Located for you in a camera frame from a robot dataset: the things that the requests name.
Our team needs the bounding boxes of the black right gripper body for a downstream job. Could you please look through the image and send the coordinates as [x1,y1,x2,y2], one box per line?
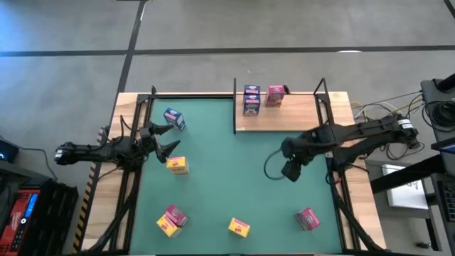
[280,159,304,183]

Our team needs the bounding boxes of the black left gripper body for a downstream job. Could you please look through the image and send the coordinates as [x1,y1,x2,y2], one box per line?
[136,134,161,161]

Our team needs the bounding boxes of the yellow Corn Pops cereal box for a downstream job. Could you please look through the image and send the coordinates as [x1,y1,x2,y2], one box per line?
[227,217,251,238]
[156,214,182,238]
[166,156,191,176]

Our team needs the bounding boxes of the green table mat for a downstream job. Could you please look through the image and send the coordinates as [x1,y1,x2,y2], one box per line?
[129,97,344,255]

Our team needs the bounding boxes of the black plastic crate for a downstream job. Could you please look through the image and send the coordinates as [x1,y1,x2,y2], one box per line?
[33,179,80,256]

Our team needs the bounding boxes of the white board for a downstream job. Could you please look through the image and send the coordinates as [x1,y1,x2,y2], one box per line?
[382,164,430,210]

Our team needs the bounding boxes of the black metal bar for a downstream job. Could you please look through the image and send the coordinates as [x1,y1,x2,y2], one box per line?
[369,153,455,195]

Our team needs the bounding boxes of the black box with blue light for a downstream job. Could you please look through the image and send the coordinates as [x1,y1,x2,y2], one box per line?
[0,139,20,164]

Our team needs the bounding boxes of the red black electronic device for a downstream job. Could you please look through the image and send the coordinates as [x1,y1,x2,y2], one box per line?
[0,188,40,256]

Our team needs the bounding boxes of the black tablet with blue screen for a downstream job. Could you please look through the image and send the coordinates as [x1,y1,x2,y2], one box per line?
[430,137,455,156]

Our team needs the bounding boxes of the black control console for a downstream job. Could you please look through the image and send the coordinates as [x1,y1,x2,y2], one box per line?
[431,172,455,234]

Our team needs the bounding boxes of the grey stand with black pole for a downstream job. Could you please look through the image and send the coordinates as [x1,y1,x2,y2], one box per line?
[420,73,455,107]

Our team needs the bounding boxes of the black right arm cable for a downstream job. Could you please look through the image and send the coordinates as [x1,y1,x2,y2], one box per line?
[263,148,287,181]

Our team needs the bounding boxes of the black aluminium table frame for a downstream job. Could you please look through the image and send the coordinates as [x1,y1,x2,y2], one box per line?
[83,85,388,256]

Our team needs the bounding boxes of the wooden shelf with black frame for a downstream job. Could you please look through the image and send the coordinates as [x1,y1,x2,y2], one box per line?
[232,77,335,135]

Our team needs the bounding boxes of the coiled black cable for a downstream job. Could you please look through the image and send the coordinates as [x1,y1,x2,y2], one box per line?
[422,100,455,133]

